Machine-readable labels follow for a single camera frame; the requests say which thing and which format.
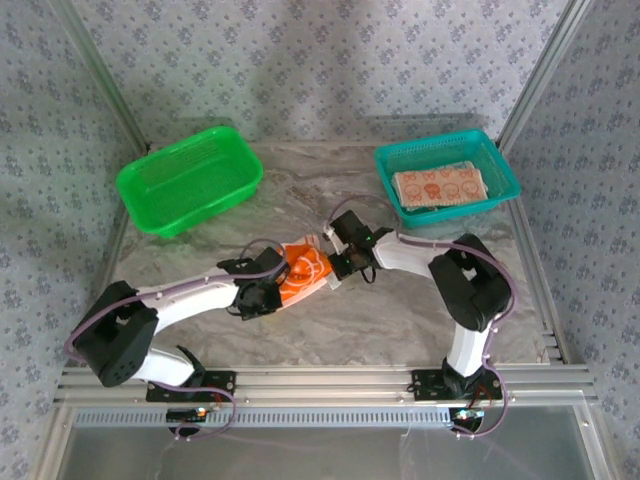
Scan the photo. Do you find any bright orange flower towel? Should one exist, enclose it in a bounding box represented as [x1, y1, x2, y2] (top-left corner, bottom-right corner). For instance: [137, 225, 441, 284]
[277, 234, 335, 309]

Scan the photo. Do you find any white towel with teal cartoons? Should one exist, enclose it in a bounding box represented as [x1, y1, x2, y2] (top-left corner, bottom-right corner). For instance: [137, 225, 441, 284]
[394, 159, 481, 217]

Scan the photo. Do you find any pale orange cartoon print towel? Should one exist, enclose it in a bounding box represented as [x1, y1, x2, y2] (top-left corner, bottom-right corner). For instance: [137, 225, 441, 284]
[391, 168, 489, 210]

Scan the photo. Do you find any green plastic basket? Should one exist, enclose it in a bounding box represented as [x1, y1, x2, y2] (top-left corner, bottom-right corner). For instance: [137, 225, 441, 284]
[115, 126, 265, 238]

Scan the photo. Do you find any teal plastic basket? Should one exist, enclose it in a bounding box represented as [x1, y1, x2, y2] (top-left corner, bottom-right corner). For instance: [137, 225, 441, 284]
[374, 128, 522, 230]

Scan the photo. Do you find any steel sheet panel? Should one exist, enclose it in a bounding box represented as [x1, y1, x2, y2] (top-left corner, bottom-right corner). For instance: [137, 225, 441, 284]
[64, 428, 601, 480]

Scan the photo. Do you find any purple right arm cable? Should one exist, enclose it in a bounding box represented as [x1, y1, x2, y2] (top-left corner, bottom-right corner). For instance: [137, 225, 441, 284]
[327, 194, 519, 374]

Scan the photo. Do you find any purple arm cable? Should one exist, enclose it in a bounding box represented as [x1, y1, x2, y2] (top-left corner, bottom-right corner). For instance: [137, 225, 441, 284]
[64, 239, 282, 367]
[327, 194, 519, 374]

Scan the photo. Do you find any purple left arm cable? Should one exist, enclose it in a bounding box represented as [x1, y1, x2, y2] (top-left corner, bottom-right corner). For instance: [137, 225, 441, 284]
[64, 239, 282, 367]

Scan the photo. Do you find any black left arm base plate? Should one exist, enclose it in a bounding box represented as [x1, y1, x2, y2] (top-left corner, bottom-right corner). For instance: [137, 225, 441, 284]
[145, 369, 237, 404]

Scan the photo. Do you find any aluminium mounting rail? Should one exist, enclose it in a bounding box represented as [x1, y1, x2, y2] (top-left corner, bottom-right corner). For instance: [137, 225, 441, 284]
[53, 364, 599, 405]

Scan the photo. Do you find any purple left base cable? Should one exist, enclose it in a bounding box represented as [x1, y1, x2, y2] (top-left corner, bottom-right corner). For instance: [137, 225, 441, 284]
[144, 379, 237, 444]

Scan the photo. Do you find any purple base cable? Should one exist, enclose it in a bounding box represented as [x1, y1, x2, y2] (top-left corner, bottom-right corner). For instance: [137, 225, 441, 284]
[144, 379, 237, 444]
[452, 367, 514, 441]

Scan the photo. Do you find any grey slotted cable duct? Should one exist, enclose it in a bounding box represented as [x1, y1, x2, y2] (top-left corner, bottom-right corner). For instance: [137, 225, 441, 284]
[72, 405, 456, 429]

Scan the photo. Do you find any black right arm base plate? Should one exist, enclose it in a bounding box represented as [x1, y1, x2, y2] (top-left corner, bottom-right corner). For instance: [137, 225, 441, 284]
[410, 368, 503, 401]

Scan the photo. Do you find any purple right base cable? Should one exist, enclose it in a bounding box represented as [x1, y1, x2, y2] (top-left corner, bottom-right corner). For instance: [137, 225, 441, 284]
[452, 367, 514, 441]

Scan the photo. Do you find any aluminium frame post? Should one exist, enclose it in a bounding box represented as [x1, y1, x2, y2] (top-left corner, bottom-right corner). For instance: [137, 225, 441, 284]
[497, 0, 594, 151]
[49, 0, 151, 151]

